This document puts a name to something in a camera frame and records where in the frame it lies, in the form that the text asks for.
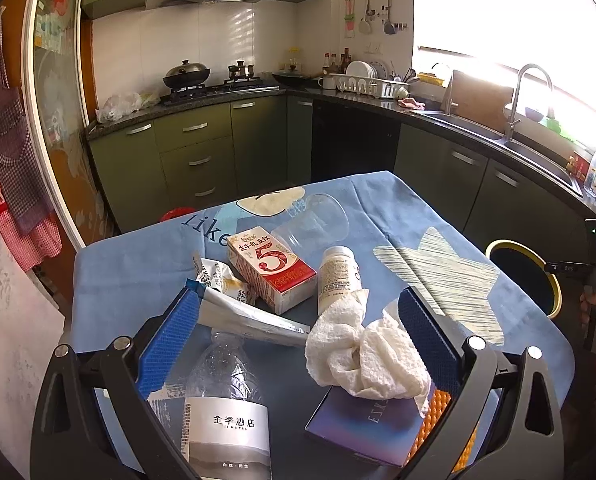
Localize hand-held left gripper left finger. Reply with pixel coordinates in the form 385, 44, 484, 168
30, 287, 203, 480

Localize orange foam net sleeve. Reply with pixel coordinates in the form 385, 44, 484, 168
405, 389, 479, 471

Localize silver foil wrapper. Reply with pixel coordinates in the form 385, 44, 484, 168
185, 280, 311, 348

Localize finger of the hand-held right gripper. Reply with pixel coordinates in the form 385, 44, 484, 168
545, 260, 593, 276

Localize wooden cutting board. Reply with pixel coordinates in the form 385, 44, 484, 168
448, 70, 515, 133

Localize black gas stove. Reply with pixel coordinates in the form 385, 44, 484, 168
160, 77, 281, 106

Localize black built-in appliance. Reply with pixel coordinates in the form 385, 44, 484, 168
310, 100, 401, 186

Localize green base cabinets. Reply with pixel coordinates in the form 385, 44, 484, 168
85, 95, 596, 261

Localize small white plastic bottle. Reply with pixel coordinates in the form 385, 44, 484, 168
318, 246, 365, 318

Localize clear plastic cup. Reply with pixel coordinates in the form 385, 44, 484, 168
270, 192, 349, 256

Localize red checkered apron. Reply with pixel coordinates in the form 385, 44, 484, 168
0, 7, 63, 271

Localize sliding glass door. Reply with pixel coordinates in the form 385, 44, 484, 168
25, 0, 118, 251

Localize tall steel faucet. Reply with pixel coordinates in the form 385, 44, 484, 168
503, 63, 555, 141

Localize steel sink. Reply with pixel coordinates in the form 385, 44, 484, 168
418, 110, 584, 196

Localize black wok with lid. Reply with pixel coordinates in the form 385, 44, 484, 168
163, 59, 212, 91

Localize small red box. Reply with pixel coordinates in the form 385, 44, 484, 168
568, 152, 591, 181

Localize blue printed tablecloth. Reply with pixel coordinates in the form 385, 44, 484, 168
70, 170, 576, 480

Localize crumpled plastic bags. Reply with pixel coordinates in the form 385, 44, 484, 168
96, 91, 161, 123

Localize white paper towel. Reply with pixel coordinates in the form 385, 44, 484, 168
305, 287, 433, 418

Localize white and yellow snack wrapper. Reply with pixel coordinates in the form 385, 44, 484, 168
193, 252, 256, 306

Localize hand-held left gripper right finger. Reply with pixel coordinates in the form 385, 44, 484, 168
397, 287, 565, 480

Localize red and white milk carton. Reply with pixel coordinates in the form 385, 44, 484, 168
226, 232, 319, 315

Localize dark bin with yellow rim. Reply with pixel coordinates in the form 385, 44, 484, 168
484, 239, 564, 318

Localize clear plastic water bottle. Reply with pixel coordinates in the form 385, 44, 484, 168
180, 330, 273, 480

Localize stack of white plates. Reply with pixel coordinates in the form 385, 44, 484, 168
345, 60, 393, 81

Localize white dish rack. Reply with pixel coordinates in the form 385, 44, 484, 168
325, 72, 409, 100

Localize group of sauce bottles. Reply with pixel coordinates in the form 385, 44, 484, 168
320, 47, 353, 76

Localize black frying pan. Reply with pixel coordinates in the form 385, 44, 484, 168
271, 65, 313, 87

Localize flat blue paper box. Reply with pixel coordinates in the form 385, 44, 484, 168
305, 385, 429, 468

